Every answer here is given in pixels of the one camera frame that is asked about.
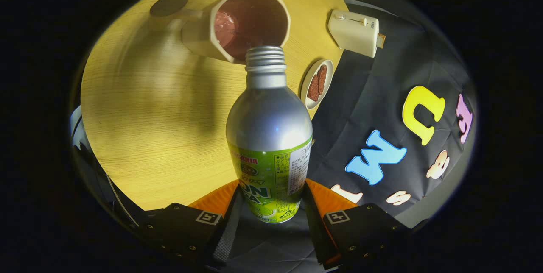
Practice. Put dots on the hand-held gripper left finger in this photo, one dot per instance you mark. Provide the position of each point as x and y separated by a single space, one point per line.
229 230

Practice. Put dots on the toast slice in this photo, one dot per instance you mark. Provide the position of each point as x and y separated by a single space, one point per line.
381 40

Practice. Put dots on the small white plate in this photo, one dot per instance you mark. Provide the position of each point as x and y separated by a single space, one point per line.
306 95

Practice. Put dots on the silver green-label juice bottle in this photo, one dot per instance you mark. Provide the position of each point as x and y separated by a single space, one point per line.
269 124

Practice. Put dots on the brown meat slice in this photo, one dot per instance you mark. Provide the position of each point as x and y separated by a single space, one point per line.
322 79
313 88

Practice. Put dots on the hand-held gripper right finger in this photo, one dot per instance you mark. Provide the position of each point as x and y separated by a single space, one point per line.
314 230

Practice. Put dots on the wooden table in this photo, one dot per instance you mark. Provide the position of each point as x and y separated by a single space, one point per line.
161 129

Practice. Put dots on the cream toaster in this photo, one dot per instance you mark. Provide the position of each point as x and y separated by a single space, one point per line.
352 31

